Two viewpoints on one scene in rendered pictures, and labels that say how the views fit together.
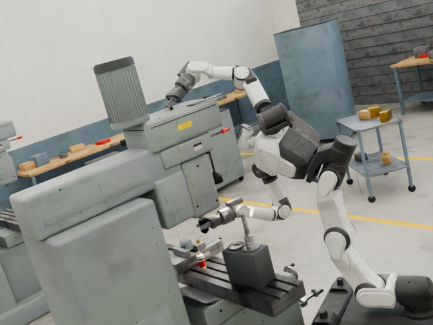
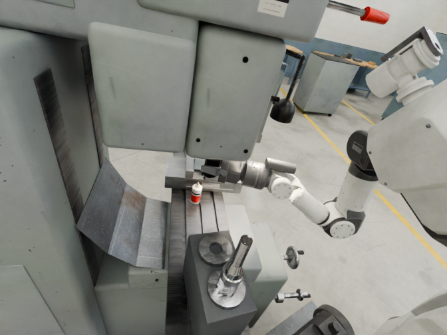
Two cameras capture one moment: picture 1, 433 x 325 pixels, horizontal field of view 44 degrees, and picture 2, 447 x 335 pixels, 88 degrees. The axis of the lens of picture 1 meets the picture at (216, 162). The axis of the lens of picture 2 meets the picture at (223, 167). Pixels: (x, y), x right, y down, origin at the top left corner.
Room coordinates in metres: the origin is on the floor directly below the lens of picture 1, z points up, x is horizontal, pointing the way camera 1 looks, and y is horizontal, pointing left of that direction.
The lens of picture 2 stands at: (2.27, -0.08, 1.68)
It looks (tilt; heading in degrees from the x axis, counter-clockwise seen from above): 36 degrees down; 19
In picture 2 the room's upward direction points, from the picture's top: 14 degrees clockwise
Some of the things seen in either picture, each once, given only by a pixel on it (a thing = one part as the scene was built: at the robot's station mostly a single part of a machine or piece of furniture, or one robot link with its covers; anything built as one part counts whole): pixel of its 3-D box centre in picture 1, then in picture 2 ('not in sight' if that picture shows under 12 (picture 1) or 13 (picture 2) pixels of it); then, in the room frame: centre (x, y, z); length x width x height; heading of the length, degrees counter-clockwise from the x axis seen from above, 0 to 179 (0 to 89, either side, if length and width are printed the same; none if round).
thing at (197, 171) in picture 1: (191, 184); (225, 93); (2.82, 0.16, 1.47); 0.21 x 0.19 x 0.32; 36
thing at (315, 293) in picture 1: (310, 295); (293, 295); (3.02, -0.35, 0.53); 0.22 x 0.06 x 0.06; 126
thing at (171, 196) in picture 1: (163, 197); (149, 82); (2.71, 0.32, 1.47); 0.24 x 0.19 x 0.26; 36
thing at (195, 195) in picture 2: (200, 259); (196, 191); (2.90, 0.23, 1.01); 0.04 x 0.04 x 0.11
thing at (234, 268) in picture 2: (245, 224); (239, 256); (2.55, -0.06, 1.27); 0.03 x 0.03 x 0.11
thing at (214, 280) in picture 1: (211, 273); (197, 214); (2.88, 0.19, 0.91); 1.24 x 0.23 x 0.08; 36
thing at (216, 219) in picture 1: (218, 219); (238, 171); (2.86, 0.07, 1.23); 0.13 x 0.12 x 0.10; 21
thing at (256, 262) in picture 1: (248, 263); (213, 285); (2.58, -0.03, 1.05); 0.22 x 0.12 x 0.20; 44
